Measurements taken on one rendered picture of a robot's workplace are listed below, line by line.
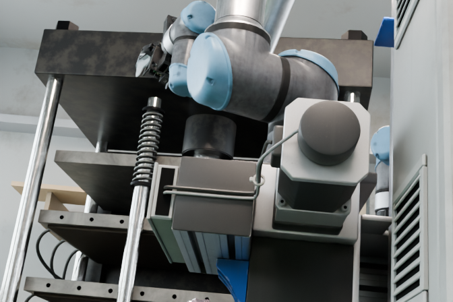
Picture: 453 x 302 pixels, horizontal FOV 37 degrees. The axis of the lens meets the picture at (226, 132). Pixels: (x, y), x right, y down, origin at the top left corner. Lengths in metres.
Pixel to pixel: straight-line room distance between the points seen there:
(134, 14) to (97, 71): 2.15
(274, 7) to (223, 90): 0.36
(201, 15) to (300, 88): 0.37
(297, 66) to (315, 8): 3.34
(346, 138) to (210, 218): 0.20
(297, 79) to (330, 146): 0.49
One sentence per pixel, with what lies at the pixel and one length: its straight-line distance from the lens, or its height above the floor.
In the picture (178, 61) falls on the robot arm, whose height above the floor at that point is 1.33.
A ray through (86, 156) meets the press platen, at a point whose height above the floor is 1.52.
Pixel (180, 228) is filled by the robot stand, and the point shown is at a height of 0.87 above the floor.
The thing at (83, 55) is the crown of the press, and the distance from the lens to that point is 2.71.
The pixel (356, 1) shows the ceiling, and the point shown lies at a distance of 4.40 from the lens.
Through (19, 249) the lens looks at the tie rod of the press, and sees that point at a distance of 2.54.
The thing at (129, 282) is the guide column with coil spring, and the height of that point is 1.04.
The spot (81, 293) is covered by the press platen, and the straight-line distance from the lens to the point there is 2.50.
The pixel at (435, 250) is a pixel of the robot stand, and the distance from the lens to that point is 0.56.
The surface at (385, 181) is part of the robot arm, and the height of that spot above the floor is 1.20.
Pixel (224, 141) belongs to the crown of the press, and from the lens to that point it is 2.80.
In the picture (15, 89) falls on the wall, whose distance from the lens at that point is 5.45.
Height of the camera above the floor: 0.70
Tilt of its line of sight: 22 degrees up
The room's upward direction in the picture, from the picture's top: 6 degrees clockwise
